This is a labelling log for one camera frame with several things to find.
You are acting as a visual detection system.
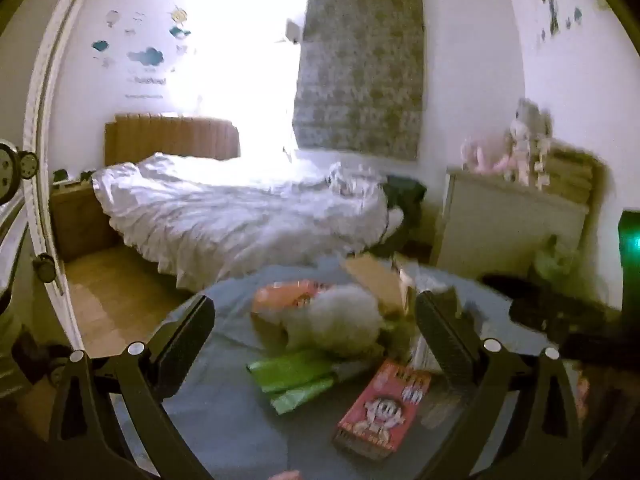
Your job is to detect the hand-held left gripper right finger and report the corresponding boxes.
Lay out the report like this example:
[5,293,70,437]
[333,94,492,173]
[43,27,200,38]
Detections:
[415,290,583,480]

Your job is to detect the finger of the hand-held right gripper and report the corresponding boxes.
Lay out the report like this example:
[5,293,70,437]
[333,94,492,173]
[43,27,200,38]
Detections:
[509,299,623,361]
[481,272,621,307]

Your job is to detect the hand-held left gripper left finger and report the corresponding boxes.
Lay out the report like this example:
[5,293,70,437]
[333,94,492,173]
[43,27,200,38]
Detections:
[47,295,217,480]

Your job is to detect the white striped paper stack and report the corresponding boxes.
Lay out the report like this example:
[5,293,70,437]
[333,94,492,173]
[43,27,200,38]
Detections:
[409,330,443,377]

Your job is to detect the pale green plastic bag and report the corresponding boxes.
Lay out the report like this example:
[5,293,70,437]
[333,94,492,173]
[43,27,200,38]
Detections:
[532,235,577,281]

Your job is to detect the white cabinet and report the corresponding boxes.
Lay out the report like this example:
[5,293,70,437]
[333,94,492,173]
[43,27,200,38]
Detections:
[432,170,592,281]

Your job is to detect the brown cardboard box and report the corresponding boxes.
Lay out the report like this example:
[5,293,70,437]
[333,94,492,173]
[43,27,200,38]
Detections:
[342,252,416,322]
[104,114,242,167]

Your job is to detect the red cartoon box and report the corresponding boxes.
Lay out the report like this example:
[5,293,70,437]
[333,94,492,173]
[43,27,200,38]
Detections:
[332,358,433,461]

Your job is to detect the folded beige towels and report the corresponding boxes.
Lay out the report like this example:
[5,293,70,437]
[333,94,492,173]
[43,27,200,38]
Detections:
[542,147,608,207]

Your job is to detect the green plastic wrapper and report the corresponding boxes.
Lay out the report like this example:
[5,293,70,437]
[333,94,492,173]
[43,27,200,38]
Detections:
[270,377,337,415]
[246,347,332,392]

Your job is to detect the orange snack bag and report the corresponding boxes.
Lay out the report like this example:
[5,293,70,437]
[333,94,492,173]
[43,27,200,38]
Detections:
[251,280,333,317]

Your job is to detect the grey fluffy ball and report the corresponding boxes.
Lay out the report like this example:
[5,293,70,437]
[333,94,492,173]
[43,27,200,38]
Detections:
[282,282,384,359]

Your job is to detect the pink plush toy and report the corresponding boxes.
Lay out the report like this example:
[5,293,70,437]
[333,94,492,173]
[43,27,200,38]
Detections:
[460,135,507,173]

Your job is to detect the dark clothes pile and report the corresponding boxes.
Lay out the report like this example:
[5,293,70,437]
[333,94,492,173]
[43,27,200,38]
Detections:
[382,174,429,241]

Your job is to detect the wooden nightstand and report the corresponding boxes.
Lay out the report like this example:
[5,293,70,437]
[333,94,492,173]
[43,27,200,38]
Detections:
[50,180,122,263]

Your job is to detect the black knob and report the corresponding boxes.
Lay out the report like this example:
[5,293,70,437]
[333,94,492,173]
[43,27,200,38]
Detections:
[32,254,57,285]

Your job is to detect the grey patterned curtain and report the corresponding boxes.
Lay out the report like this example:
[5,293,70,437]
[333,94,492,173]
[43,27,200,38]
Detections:
[291,0,426,162]

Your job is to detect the white door frame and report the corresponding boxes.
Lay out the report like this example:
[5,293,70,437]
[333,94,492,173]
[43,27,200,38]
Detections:
[22,0,108,356]

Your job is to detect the small cartoon wall stickers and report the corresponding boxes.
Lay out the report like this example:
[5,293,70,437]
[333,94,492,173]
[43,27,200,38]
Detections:
[537,0,583,43]

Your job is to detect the blue cloud wall stickers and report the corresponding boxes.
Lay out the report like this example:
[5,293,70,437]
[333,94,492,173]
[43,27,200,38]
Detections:
[92,5,193,101]

